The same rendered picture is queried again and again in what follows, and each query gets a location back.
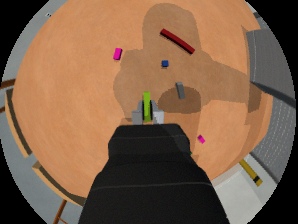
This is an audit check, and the dark red rod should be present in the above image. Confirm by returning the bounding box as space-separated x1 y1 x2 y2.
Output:
160 28 195 54

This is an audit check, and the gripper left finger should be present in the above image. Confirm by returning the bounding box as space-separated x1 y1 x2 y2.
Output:
131 100 145 125

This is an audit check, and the grey rod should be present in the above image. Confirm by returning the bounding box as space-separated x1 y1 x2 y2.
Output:
175 82 186 99

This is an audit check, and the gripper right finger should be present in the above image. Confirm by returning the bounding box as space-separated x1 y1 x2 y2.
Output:
150 100 164 124

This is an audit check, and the lime green rod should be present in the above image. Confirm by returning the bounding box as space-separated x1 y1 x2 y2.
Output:
143 91 151 122

